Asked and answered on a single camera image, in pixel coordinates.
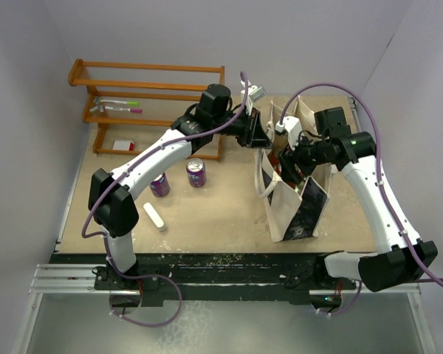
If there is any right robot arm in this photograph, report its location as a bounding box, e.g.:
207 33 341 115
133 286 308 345
274 107 438 292

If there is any white tube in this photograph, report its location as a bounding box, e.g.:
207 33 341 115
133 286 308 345
143 203 166 231

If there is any purple soda can left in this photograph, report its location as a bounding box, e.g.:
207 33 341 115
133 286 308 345
150 173 171 198

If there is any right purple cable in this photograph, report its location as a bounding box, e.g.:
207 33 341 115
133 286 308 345
278 83 443 318

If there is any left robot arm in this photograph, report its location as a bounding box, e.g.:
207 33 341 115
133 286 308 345
85 79 272 289

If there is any purple soda can right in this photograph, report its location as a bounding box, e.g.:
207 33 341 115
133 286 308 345
186 158 207 188

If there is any red white box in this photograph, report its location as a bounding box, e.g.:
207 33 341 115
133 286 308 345
112 139 135 151

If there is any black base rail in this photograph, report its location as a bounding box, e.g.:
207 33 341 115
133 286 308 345
50 253 356 308

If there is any red cola can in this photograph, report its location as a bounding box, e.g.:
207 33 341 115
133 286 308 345
276 162 302 189

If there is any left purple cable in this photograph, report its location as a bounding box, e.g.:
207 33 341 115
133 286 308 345
80 72 252 327

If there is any canvas tote bag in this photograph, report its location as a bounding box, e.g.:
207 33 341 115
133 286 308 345
256 95 337 244

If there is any wooden shelf rack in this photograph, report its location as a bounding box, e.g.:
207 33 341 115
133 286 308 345
68 59 225 155

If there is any purple soda can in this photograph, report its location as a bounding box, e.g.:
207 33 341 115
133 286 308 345
186 158 207 188
150 173 171 198

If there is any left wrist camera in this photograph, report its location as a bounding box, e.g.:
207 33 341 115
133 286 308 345
241 85 266 107

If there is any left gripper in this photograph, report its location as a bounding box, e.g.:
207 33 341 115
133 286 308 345
212 107 273 150

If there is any purple cable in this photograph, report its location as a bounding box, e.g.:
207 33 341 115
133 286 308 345
80 72 252 327
278 83 443 318

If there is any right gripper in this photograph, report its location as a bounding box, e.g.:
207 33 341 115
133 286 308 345
278 129 330 184

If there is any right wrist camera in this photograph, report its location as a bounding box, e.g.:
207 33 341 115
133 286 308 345
275 116 302 150

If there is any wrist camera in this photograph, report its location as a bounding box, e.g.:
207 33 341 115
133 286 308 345
241 85 266 107
275 116 302 150

